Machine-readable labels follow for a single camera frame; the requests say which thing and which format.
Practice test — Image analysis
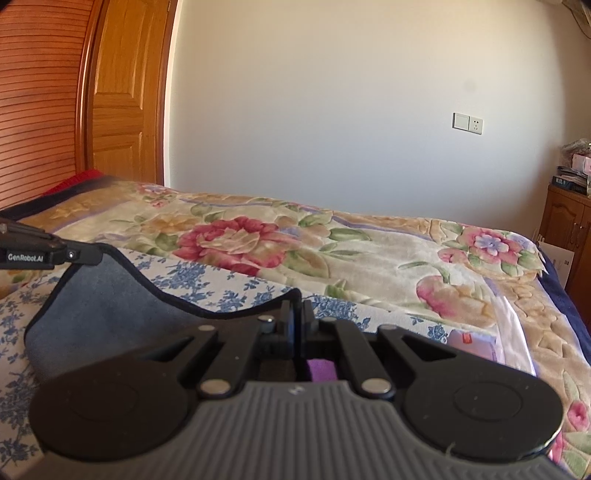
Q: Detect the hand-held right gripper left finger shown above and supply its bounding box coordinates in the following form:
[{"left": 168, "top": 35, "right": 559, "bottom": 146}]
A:
[{"left": 139, "top": 299, "right": 296, "bottom": 400}]

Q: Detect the red pillow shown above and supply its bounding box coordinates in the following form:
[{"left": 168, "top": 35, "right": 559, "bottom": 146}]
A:
[{"left": 43, "top": 168, "right": 105, "bottom": 198}]

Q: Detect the floral plush blanket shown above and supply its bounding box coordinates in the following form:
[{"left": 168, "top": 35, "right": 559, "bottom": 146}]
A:
[{"left": 0, "top": 178, "right": 591, "bottom": 477}]

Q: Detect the white flat cardboard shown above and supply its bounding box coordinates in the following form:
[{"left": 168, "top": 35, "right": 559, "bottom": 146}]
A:
[{"left": 536, "top": 234, "right": 576, "bottom": 288}]

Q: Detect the grey-blue towel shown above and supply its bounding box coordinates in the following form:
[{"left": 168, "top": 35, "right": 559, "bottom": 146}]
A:
[{"left": 23, "top": 244, "right": 302, "bottom": 394}]

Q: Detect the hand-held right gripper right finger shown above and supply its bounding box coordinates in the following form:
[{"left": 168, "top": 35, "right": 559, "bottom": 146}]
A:
[{"left": 301, "top": 299, "right": 462, "bottom": 400}]

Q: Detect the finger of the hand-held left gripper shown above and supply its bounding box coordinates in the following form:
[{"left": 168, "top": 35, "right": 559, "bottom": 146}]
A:
[{"left": 60, "top": 241, "right": 103, "bottom": 267}]

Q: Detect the purple cloth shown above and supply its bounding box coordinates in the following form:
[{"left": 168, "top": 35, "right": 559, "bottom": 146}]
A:
[{"left": 307, "top": 357, "right": 339, "bottom": 383}]

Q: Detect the wooden panel door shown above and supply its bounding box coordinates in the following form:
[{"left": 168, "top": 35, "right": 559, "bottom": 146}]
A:
[{"left": 84, "top": 0, "right": 180, "bottom": 186}]

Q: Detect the blue floral white sheet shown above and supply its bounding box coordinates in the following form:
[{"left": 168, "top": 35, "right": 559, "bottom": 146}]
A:
[{"left": 0, "top": 247, "right": 452, "bottom": 462}]

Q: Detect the clear plastic bag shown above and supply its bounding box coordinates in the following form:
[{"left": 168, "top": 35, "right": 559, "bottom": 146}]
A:
[{"left": 488, "top": 295, "right": 537, "bottom": 376}]

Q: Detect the wooden cabinet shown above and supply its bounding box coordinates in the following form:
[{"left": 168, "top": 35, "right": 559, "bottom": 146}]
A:
[{"left": 537, "top": 185, "right": 591, "bottom": 297}]

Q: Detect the pale pink packet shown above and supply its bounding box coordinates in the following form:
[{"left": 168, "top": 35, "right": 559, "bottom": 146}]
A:
[{"left": 447, "top": 329, "right": 500, "bottom": 361}]

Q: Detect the stack of books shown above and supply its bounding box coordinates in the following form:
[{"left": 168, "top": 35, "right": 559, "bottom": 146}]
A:
[{"left": 551, "top": 165, "right": 591, "bottom": 195}]

